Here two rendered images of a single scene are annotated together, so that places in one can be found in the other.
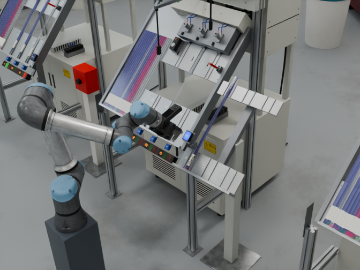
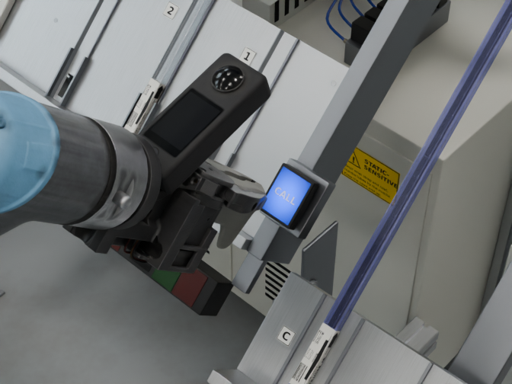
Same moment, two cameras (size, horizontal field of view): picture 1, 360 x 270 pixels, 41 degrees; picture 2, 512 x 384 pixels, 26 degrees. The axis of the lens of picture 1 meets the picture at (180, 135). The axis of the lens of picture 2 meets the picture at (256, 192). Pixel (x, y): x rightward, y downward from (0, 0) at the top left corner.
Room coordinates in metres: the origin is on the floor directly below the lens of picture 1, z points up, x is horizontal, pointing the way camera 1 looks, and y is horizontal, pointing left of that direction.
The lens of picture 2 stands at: (1.30, 0.03, 1.55)
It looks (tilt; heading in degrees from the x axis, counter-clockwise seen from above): 47 degrees down; 357
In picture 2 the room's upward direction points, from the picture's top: straight up
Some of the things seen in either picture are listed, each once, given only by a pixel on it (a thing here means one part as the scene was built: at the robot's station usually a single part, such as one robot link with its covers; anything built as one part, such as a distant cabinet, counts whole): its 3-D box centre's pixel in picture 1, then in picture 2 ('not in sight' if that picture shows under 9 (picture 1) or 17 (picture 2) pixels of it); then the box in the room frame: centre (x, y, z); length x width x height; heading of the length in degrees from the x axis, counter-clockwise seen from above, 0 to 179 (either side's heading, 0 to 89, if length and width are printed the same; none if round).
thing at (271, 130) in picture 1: (214, 139); (364, 89); (2.68, -0.23, 0.31); 0.70 x 0.65 x 0.62; 44
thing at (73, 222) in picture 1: (69, 213); not in sight; (1.68, 0.52, 0.60); 0.15 x 0.15 x 0.10
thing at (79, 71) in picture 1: (92, 118); not in sight; (2.88, 0.61, 0.39); 0.24 x 0.24 x 0.78; 44
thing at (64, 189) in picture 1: (65, 193); not in sight; (1.68, 0.52, 0.72); 0.13 x 0.12 x 0.14; 179
